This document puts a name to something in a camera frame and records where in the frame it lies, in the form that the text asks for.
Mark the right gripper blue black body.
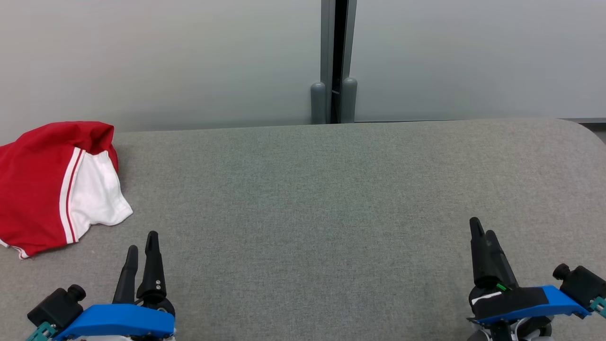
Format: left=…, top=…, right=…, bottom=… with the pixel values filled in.
left=468, top=283, right=592, bottom=326

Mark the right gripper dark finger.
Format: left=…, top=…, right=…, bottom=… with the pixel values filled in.
left=485, top=230, right=519, bottom=288
left=469, top=217, right=494, bottom=287

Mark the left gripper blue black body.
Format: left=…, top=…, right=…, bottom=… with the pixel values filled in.
left=54, top=303, right=177, bottom=339

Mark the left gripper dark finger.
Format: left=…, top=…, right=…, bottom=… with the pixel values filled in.
left=112, top=245, right=139, bottom=304
left=136, top=231, right=168, bottom=306

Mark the red white basketball jersey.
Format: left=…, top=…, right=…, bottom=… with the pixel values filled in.
left=0, top=121, right=134, bottom=260

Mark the grey partition base rail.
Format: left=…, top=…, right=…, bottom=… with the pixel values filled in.
left=355, top=117, right=606, bottom=125

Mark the grey rounded partition post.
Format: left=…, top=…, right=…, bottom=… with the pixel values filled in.
left=311, top=82, right=328, bottom=125
left=340, top=77, right=358, bottom=124

